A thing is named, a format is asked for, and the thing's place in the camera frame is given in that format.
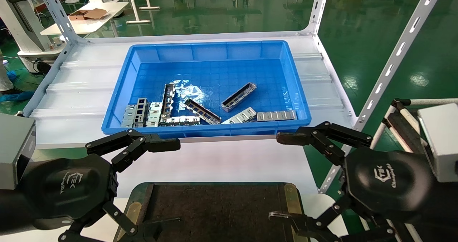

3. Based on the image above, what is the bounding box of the white metal rack shelf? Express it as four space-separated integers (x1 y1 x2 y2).
23 33 358 149

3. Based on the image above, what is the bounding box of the flat ribbed metal bracket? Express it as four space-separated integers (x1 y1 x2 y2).
221 107 257 125

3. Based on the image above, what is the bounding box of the upright metal channel bracket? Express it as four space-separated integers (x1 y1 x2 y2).
161 83 176 118

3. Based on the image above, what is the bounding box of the white machine base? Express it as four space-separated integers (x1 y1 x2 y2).
0 0 67 63

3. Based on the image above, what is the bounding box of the black container tray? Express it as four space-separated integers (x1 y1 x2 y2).
114 182 309 242

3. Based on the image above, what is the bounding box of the white perforated rack post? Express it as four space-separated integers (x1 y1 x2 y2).
35 0 80 44
303 0 330 35
318 0 449 194

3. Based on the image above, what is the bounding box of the open cardboard box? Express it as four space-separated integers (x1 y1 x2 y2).
68 8 108 21

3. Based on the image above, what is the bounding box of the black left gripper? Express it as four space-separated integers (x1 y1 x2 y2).
20 129 181 242

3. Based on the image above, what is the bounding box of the blue plastic bin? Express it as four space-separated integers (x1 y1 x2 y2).
101 40 311 139

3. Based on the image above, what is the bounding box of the dark square-hole metal bracket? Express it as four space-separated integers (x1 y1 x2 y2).
135 98 149 124

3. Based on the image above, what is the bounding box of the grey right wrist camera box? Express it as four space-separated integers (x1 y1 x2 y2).
418 103 458 183

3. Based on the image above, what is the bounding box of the dark diagonal metal channel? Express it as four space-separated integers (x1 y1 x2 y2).
184 98 222 125

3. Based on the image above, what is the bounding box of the light perforated metal plate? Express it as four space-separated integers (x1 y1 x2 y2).
121 105 138 128

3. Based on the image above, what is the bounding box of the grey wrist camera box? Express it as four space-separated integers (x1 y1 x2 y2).
418 103 458 183
0 113 36 190

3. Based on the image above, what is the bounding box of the person in white clothing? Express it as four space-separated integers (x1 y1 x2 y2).
0 50 23 95

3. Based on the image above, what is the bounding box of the flat grey metal plate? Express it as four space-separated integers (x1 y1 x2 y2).
256 110 297 122

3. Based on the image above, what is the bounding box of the metal channel part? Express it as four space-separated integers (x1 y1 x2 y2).
220 82 257 113

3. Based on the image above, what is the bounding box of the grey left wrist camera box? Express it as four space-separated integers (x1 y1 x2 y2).
0 113 36 190

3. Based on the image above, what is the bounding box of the white table with cardboard box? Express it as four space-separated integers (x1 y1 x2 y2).
40 1 129 35

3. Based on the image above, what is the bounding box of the white pipe cart frame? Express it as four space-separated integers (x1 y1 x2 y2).
370 98 458 242

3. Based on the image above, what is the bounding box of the white pedestal table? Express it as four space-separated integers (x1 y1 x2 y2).
111 0 160 24

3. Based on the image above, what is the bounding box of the blue shoe cover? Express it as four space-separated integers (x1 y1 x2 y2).
0 91 35 103

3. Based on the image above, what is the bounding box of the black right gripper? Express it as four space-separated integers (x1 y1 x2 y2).
268 121 440 242

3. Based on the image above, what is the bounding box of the long flat metal bracket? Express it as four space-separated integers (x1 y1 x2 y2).
159 116 200 127

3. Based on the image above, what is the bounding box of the black cart pad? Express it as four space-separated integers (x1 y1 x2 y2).
386 111 426 155

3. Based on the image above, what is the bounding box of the light slotted metal bracket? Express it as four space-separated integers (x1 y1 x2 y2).
146 102 162 127

